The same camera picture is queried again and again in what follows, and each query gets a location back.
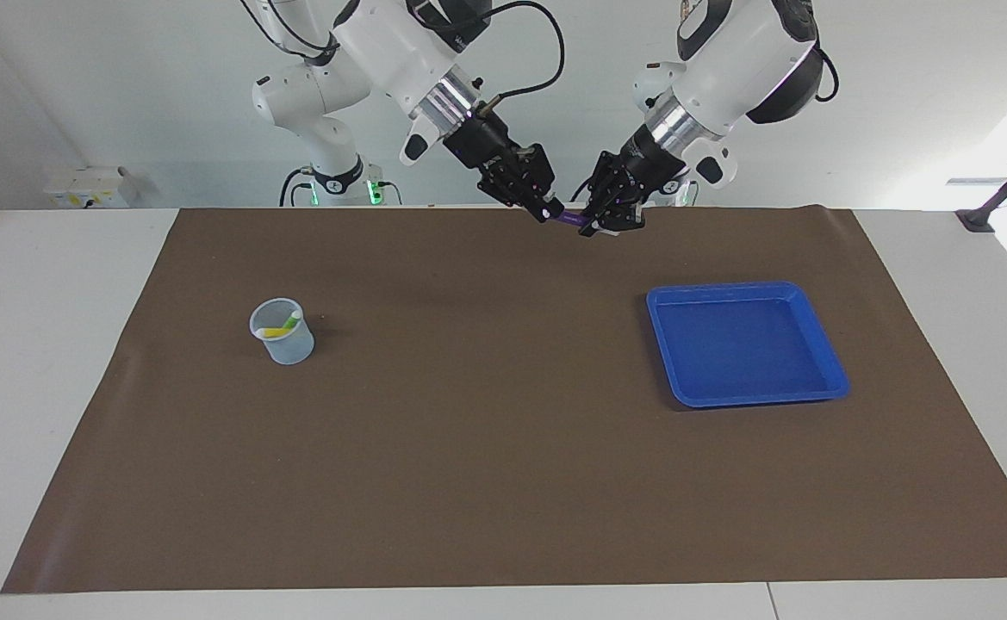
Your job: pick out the white power strip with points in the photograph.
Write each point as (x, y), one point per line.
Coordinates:
(90, 188)

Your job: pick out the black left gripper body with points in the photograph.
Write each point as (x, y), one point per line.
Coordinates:
(649, 159)

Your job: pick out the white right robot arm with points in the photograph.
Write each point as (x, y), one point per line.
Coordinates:
(391, 52)

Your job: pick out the green lit connector module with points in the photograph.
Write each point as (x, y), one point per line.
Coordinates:
(375, 191)

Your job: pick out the purple marker pen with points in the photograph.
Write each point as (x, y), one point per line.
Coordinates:
(572, 220)

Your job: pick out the brown table mat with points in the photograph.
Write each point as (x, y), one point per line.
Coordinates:
(486, 448)

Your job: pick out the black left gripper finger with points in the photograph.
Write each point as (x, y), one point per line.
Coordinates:
(632, 211)
(602, 185)

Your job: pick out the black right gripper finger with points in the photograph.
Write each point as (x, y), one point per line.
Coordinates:
(507, 185)
(544, 185)

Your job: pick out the translucent plastic cup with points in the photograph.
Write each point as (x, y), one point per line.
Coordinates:
(292, 349)

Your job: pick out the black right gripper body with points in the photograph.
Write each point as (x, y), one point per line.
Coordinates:
(481, 145)

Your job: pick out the green marker pen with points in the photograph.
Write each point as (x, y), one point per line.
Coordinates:
(291, 320)

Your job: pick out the yellow marker pen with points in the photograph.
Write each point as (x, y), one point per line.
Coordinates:
(275, 332)

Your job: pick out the blue plastic tray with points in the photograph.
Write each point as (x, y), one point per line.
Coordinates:
(744, 344)

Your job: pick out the black clamp with pole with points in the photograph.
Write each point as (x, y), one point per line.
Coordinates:
(981, 220)

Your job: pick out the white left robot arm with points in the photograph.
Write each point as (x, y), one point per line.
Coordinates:
(736, 60)

